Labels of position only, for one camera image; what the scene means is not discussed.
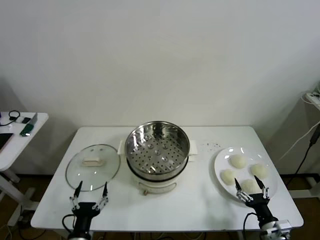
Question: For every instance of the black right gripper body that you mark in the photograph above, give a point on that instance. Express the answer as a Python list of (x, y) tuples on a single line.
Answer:
[(260, 207)]

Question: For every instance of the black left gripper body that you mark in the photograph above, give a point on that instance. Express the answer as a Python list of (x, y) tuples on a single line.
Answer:
[(85, 210)]

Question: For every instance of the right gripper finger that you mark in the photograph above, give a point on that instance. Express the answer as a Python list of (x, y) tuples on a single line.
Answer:
[(264, 191), (240, 193)]

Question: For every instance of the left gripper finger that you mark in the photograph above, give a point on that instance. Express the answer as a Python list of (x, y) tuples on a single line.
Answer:
[(104, 197), (76, 197)]

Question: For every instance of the white steamed baozi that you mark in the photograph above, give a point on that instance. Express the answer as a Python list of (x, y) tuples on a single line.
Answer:
[(260, 171), (238, 161), (248, 187), (228, 177)]

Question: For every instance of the steel steamer pot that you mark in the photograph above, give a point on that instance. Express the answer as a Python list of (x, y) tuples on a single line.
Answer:
[(155, 186)]

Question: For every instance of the steel perforated steamer basket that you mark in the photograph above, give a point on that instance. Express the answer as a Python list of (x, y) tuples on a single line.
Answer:
[(155, 155)]

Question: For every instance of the white round plate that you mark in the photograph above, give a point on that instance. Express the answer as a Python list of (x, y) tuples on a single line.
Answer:
[(270, 185)]

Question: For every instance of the white side table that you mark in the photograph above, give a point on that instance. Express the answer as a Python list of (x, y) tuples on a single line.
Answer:
[(15, 155)]

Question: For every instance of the dark phone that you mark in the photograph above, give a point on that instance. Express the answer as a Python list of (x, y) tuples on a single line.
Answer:
[(5, 140)]

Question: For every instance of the small black device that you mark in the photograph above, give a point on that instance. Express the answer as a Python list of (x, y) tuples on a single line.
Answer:
[(25, 120)]

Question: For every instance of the white power strip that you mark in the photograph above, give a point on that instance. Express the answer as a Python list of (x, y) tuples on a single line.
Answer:
[(314, 96)]

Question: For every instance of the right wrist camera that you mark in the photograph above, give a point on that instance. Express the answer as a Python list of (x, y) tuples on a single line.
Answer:
[(281, 227)]

